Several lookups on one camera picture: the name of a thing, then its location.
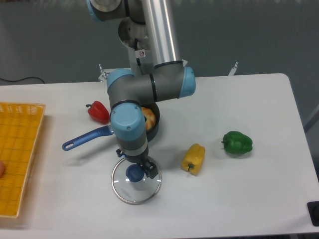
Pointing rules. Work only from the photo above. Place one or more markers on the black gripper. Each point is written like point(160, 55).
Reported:
point(148, 166)

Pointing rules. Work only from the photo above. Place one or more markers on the glass pot lid blue knob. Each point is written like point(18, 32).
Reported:
point(131, 185)

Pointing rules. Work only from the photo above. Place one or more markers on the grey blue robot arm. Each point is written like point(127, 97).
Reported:
point(128, 91)

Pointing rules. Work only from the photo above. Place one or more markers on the yellow bell pepper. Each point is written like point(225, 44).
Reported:
point(193, 159)

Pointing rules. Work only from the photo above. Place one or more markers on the orange bread roll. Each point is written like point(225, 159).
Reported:
point(150, 118)

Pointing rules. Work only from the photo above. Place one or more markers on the red bell pepper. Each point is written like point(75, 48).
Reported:
point(98, 112)

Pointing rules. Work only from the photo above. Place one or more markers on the green bell pepper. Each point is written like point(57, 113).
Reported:
point(235, 142)

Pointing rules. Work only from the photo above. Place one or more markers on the yellow woven basket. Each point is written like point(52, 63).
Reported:
point(20, 124)

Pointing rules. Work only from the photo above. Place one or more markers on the black object at table edge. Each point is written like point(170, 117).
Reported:
point(313, 208)

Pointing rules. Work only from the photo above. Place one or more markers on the grey table leg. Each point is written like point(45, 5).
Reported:
point(312, 119)

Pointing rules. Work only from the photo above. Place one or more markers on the dark pot blue handle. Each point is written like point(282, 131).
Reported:
point(107, 131)

